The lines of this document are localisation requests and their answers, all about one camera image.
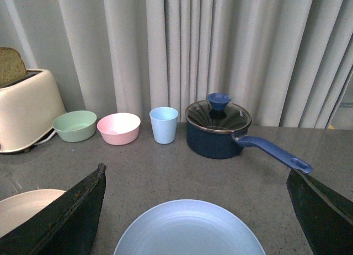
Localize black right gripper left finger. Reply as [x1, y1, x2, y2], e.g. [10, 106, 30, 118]
[1, 163, 106, 254]

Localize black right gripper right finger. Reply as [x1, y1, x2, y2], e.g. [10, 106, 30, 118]
[287, 169, 352, 254]

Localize light blue plate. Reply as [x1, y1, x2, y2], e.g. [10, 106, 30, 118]
[114, 199, 265, 254]

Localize cream plate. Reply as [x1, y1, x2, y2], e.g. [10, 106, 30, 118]
[0, 189, 65, 237]

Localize green bowl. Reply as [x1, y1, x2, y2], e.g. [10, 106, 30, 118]
[52, 110, 97, 142]

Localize pink bowl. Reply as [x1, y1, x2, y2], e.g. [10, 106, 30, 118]
[97, 113, 141, 145]

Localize cream toaster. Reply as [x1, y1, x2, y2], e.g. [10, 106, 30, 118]
[1, 70, 66, 153]

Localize dark blue saucepan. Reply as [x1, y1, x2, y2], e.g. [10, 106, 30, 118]
[186, 122, 313, 174]

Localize light blue cup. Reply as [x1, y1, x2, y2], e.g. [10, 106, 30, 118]
[149, 107, 179, 145]

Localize glass pot lid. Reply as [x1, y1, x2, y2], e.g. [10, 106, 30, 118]
[185, 93, 252, 133]

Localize grey curtain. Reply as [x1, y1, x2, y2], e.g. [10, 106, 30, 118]
[1, 0, 352, 129]

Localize brown bread slice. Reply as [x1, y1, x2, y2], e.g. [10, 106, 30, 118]
[0, 47, 27, 87]

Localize white toaster cable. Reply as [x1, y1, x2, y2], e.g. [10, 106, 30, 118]
[34, 129, 57, 146]

